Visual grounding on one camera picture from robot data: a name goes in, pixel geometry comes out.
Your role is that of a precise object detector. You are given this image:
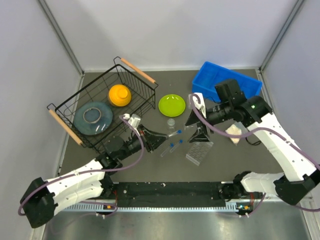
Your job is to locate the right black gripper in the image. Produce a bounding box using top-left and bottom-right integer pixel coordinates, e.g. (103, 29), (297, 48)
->
(185, 101), (232, 143)

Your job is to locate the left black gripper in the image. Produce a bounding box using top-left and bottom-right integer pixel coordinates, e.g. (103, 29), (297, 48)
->
(118, 124), (170, 161)

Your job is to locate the blue capped test tube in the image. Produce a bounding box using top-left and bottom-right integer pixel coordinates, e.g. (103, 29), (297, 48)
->
(160, 143), (174, 157)
(167, 130), (182, 138)
(169, 139), (183, 153)

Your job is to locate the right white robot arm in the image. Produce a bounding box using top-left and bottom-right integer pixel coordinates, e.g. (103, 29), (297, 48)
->
(185, 79), (320, 206)

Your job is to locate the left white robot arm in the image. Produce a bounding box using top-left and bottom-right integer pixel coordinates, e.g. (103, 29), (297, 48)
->
(18, 124), (169, 229)

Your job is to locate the glass thistle funnel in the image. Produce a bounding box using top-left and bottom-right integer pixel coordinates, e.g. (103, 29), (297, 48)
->
(184, 123), (197, 131)

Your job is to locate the clear glass bottle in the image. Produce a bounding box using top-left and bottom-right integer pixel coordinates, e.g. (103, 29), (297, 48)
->
(167, 118), (176, 132)

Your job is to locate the clear test tube rack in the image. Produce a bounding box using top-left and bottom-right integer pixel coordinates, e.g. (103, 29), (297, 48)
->
(185, 141), (214, 166)

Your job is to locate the green plastic plate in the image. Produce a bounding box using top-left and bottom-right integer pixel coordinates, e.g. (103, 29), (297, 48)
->
(158, 94), (186, 118)

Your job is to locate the beige sponge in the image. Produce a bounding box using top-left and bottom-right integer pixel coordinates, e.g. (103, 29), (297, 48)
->
(225, 122), (248, 145)

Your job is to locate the blue plastic bin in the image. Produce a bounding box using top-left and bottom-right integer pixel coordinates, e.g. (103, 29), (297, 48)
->
(192, 61), (263, 103)

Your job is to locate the orange ribbed bowl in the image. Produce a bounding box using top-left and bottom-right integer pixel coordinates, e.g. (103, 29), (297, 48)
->
(108, 84), (132, 107)

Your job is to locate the blue ceramic plate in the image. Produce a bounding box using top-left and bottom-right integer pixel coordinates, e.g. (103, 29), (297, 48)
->
(73, 101), (113, 136)

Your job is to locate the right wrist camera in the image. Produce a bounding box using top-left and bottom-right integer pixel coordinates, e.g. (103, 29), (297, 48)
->
(191, 92), (207, 119)

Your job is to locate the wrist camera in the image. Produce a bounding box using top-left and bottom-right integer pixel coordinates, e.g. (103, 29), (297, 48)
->
(119, 113), (141, 131)
(191, 92), (207, 119)

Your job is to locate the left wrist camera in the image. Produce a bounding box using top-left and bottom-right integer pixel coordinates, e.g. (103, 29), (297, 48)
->
(119, 113), (141, 131)

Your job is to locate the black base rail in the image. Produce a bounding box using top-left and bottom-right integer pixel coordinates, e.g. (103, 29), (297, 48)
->
(62, 181), (253, 213)

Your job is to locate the black wire basket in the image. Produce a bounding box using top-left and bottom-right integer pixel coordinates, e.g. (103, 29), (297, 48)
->
(47, 56), (158, 152)

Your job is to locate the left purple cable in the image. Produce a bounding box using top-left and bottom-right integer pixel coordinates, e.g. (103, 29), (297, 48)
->
(17, 114), (146, 217)

